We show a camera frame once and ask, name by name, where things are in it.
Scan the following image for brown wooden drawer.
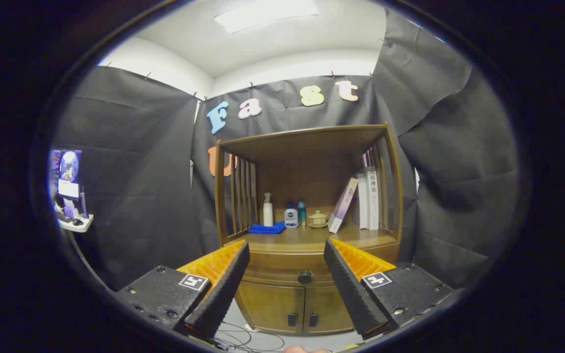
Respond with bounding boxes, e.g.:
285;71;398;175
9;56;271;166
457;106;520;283
236;248;401;290

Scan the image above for white book with black lettering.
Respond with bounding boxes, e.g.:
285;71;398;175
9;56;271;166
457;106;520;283
366;167;380;231

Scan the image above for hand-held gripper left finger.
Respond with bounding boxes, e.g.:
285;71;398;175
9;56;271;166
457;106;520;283
113;239;251;340

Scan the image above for blue folded cloth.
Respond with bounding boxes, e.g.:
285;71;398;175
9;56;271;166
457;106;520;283
248;222;286;234

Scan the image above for purple and white book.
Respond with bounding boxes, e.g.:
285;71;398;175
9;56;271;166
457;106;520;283
328;177;359;234

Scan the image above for brown wooden cabinet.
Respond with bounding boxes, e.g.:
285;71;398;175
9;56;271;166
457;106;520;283
214;123;405;336

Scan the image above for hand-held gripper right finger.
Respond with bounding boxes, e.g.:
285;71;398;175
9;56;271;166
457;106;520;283
323;237;455;340

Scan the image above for black backdrop cloth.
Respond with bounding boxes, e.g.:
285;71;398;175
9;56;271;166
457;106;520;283
52;10;521;295

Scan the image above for wooden countertop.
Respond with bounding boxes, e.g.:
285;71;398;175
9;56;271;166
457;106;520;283
224;223;400;253

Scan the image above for wooden cabinet door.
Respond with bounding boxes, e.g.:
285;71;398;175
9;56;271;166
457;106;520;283
305;284;357;334
237;280;307;334

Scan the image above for white bottle with blue cap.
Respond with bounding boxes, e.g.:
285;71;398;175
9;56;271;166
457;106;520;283
284;202;299;229

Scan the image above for black floor cables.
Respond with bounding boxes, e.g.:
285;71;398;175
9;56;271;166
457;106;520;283
214;321;285;353

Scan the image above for white side table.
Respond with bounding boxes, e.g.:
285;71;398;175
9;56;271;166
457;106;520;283
56;213;94;232

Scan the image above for beige lidded teacup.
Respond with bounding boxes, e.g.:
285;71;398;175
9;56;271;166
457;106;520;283
308;210;329;229

